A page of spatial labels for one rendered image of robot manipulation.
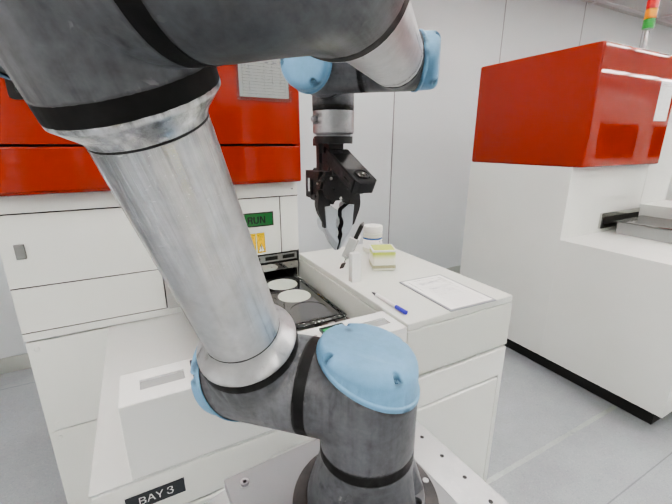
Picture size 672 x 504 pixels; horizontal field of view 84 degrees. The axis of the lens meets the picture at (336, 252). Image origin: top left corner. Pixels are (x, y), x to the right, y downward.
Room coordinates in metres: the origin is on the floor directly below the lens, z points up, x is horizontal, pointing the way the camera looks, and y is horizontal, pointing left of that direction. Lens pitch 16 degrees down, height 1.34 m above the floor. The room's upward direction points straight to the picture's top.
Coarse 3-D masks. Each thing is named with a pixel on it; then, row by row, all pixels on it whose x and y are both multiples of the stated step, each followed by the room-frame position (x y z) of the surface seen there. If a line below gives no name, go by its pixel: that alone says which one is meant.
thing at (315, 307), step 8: (272, 280) 1.17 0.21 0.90; (296, 280) 1.17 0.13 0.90; (296, 288) 1.10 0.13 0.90; (304, 288) 1.10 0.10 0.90; (272, 296) 1.03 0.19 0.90; (312, 296) 1.03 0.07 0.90; (280, 304) 0.98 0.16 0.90; (288, 304) 0.98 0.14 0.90; (296, 304) 0.98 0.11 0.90; (304, 304) 0.98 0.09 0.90; (312, 304) 0.98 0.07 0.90; (320, 304) 0.98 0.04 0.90; (328, 304) 0.98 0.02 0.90; (288, 312) 0.93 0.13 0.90; (296, 312) 0.93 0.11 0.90; (304, 312) 0.93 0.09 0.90; (312, 312) 0.93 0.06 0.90; (320, 312) 0.93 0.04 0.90; (328, 312) 0.92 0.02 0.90; (336, 312) 0.92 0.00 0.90; (296, 320) 0.88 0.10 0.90; (304, 320) 0.88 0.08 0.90
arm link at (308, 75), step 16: (288, 64) 0.57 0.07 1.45; (304, 64) 0.56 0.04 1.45; (320, 64) 0.55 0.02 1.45; (336, 64) 0.57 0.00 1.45; (288, 80) 0.57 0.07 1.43; (304, 80) 0.56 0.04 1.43; (320, 80) 0.56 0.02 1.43; (336, 80) 0.57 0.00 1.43; (352, 80) 0.57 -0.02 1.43; (320, 96) 0.64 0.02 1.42
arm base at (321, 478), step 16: (320, 448) 0.37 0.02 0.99; (320, 464) 0.36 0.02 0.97; (320, 480) 0.35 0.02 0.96; (336, 480) 0.33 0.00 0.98; (352, 480) 0.32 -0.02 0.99; (368, 480) 0.32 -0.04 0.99; (384, 480) 0.32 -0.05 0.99; (400, 480) 0.33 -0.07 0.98; (416, 480) 0.36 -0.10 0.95; (320, 496) 0.34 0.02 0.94; (336, 496) 0.33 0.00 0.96; (352, 496) 0.32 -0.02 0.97; (368, 496) 0.32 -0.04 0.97; (384, 496) 0.32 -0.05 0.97; (400, 496) 0.32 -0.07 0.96; (416, 496) 0.36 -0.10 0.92
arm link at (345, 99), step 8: (312, 96) 0.70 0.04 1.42; (336, 96) 0.67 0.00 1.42; (344, 96) 0.68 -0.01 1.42; (352, 96) 0.70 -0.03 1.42; (312, 104) 0.70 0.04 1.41; (320, 104) 0.68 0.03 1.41; (328, 104) 0.67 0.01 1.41; (336, 104) 0.67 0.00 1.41; (344, 104) 0.68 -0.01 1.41; (352, 104) 0.70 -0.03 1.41
